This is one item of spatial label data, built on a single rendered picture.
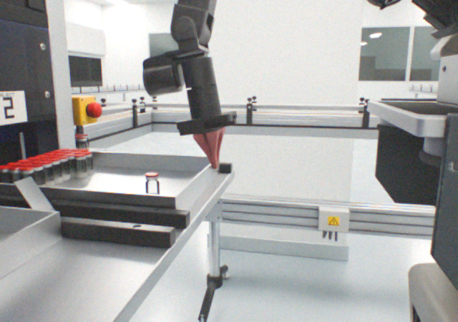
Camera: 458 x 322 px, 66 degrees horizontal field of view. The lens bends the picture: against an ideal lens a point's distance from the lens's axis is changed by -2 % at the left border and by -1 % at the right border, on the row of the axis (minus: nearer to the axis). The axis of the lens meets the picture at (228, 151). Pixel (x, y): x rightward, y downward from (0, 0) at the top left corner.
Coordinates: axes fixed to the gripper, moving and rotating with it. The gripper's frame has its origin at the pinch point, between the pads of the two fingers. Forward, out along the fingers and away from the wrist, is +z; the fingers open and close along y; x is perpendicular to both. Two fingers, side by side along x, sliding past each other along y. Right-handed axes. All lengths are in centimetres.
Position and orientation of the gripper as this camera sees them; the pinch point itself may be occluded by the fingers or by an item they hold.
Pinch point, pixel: (215, 164)
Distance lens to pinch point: 67.1
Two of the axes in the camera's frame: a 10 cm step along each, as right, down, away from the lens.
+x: -2.1, 2.0, -9.6
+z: 1.7, 9.7, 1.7
